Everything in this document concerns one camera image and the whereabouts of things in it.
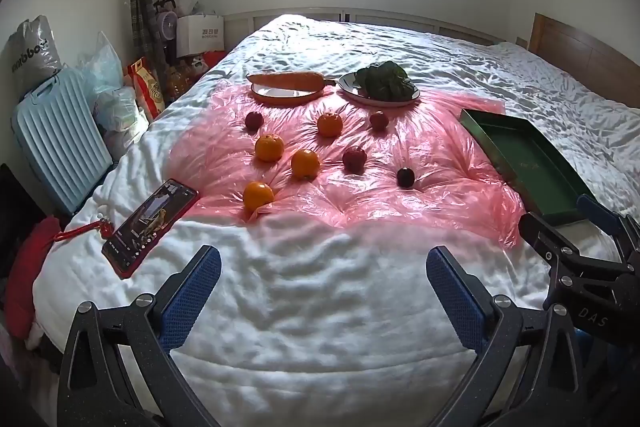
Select green leafy vegetable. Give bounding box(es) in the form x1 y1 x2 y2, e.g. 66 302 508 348
354 61 416 100

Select smartphone with red case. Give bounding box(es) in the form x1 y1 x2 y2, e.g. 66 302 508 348
101 178 200 279

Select carrot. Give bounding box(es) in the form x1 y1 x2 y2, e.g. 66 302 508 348
246 71 338 94

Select orange drink bottles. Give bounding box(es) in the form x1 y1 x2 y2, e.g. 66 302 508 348
165 59 210 104

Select white metal plate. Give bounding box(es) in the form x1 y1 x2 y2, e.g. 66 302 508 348
338 72 421 108

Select orange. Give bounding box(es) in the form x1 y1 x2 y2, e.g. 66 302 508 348
316 112 344 138
243 181 275 213
290 149 321 180
254 133 285 163

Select grey printed plastic bag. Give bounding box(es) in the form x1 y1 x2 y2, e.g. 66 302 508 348
7 14 63 100

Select pink plastic sheet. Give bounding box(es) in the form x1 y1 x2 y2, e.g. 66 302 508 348
167 84 526 250

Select green rectangular tray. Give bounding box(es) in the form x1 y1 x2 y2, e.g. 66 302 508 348
459 108 598 227

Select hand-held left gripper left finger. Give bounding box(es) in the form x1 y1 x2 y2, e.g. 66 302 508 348
57 246 222 427

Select light blue suitcase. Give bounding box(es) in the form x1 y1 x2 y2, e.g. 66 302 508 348
12 68 115 217

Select orange printed rice bag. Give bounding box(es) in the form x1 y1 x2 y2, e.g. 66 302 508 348
126 57 166 120

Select white paper shopping bag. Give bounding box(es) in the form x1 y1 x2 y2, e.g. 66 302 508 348
176 13 226 59

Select purple small fan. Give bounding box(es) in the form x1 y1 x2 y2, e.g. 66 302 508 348
156 11 180 42

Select red phone lanyard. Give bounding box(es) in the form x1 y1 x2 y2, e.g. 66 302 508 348
50 218 118 249

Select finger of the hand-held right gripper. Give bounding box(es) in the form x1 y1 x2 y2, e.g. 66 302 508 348
577 194 640 263
518 212 640 308

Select white filled plastic bag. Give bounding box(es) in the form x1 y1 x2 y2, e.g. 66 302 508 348
92 86 151 158

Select orange rimmed plate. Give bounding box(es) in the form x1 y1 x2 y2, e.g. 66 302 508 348
251 82 323 106

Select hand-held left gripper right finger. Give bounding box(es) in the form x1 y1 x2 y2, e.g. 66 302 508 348
426 246 583 427

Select plaid scarf on rack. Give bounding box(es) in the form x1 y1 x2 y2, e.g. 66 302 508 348
129 0 163 72

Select clear plastic bag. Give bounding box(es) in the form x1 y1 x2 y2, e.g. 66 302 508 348
75 31 125 95

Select red clothing pile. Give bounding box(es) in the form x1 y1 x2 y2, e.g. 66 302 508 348
4 216 63 340

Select wooden headboard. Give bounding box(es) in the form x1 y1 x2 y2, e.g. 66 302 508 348
530 12 640 110

